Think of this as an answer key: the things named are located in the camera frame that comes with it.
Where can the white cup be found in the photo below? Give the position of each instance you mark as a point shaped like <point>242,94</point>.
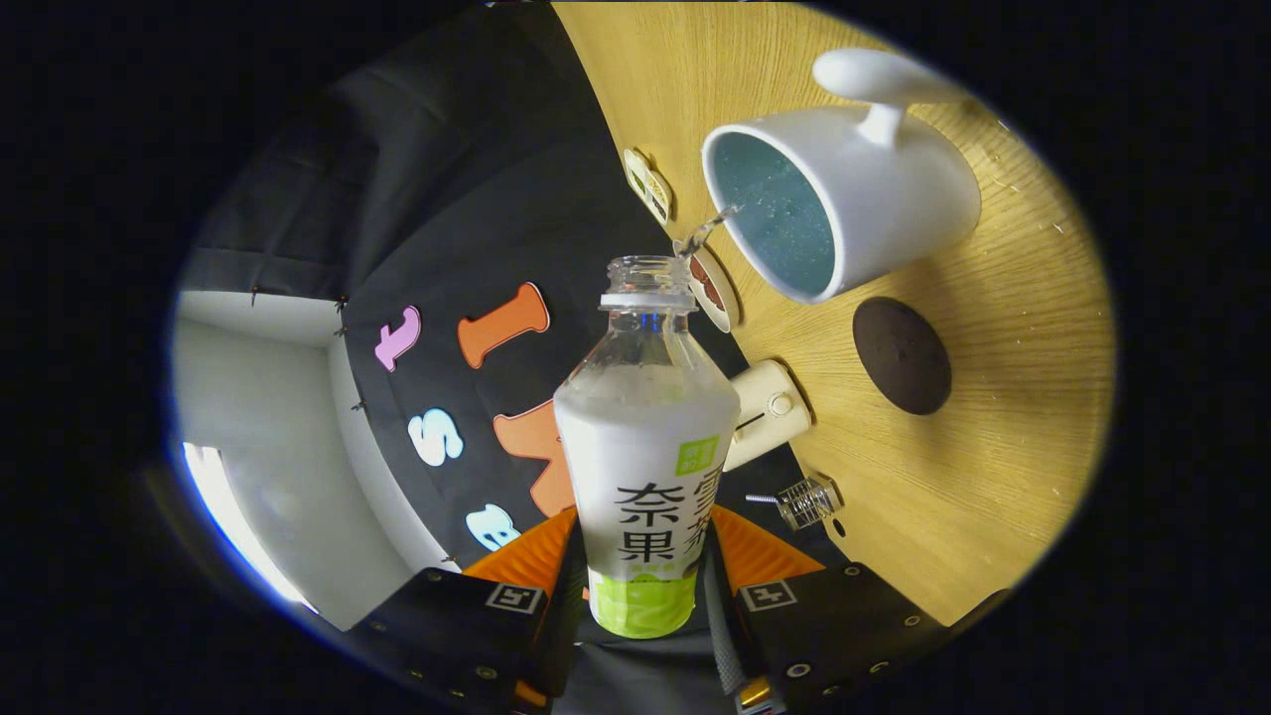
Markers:
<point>894,199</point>

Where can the black backdrop cloth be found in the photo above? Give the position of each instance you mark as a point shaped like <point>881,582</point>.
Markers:
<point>447,199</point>

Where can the clear juice bottle white label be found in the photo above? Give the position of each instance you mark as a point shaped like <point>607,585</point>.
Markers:
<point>645,447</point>

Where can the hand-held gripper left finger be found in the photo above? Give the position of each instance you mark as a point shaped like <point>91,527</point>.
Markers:
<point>564,636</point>

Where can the white toaster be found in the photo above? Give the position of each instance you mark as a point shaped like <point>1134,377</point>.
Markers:
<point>770,412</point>

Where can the row of black cloth clips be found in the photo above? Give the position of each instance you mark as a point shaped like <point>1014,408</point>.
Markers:
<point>357,405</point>

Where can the small white dish brown food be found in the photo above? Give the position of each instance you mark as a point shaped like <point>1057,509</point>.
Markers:
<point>713,293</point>

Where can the dark brown round coaster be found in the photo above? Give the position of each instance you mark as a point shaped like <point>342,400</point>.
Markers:
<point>902,356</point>

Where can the white divided seasoning dish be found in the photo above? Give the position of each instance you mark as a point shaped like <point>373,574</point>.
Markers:
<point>650,187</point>

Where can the large ceiling light panel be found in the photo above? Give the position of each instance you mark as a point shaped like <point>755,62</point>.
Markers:
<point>228,506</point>

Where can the wooden table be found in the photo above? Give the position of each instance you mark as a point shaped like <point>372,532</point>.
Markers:
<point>993,477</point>

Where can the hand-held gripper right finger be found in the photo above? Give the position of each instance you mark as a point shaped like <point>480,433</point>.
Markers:
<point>720,616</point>

